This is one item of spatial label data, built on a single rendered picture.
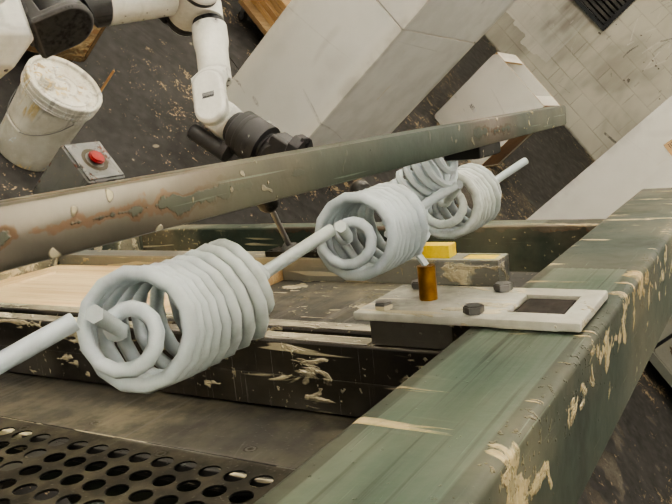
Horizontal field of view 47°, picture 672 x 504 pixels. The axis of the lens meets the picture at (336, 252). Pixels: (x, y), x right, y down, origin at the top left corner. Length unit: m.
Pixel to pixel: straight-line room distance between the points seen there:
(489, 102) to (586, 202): 1.72
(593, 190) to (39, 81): 3.19
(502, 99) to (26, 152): 4.04
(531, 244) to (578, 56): 8.15
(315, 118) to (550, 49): 5.96
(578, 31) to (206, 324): 9.20
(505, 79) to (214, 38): 4.82
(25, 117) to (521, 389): 2.78
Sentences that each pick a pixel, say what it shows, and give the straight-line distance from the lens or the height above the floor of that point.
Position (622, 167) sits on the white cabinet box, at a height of 1.10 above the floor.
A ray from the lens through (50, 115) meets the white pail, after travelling 3.08.
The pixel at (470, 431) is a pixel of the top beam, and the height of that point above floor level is 1.86.
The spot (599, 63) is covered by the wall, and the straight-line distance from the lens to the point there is 9.43.
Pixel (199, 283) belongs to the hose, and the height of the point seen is 1.83.
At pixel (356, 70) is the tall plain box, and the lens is 3.80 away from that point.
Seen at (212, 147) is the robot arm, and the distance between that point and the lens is 1.54.
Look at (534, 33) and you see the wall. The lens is 9.67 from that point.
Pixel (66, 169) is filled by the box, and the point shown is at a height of 0.90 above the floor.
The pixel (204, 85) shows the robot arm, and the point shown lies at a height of 1.37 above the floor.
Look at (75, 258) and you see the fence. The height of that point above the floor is 0.94.
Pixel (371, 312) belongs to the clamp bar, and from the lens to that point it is 0.65.
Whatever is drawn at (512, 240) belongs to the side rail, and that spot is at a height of 1.59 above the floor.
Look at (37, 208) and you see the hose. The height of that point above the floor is 1.91.
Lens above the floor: 2.09
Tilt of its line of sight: 31 degrees down
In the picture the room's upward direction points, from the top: 45 degrees clockwise
